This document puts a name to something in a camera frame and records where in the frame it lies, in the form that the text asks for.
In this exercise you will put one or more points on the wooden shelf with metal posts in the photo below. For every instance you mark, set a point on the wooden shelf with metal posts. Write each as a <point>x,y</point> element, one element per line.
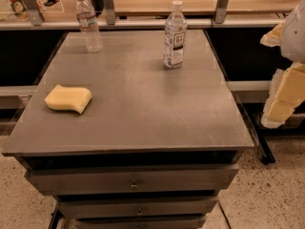
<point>148,14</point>

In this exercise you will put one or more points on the labelled clear water bottle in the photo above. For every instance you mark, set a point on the labelled clear water bottle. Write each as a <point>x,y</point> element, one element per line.
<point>175,37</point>

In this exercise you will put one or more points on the colourful box on shelf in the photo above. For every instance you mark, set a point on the colourful box on shelf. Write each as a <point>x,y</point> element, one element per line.
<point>22,10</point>

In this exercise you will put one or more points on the bottom grey drawer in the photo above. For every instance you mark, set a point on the bottom grey drawer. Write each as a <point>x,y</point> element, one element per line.
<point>168,222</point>

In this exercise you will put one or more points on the yellow green sponge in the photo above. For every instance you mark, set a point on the yellow green sponge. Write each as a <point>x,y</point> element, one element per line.
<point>68,98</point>

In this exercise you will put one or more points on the clear ribbed water bottle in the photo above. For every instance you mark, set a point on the clear ribbed water bottle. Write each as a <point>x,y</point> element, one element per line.
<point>87,21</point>

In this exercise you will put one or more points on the grey drawer cabinet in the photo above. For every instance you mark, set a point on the grey drawer cabinet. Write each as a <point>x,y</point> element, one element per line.
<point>140,114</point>

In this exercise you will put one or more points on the grey drawer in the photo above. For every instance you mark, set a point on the grey drawer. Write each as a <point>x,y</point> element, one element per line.
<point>87,181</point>
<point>168,222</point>
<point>136,207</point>

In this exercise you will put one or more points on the top grey drawer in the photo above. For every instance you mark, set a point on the top grey drawer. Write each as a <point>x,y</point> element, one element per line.
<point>87,181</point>

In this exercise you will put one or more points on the small black object on shelf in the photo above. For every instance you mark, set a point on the small black object on shelf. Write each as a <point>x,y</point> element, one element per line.
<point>49,3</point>

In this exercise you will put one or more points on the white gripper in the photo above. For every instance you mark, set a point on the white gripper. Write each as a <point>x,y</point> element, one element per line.
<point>294,37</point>

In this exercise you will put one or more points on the middle grey drawer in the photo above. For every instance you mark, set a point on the middle grey drawer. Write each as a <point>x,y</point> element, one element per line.
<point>136,207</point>

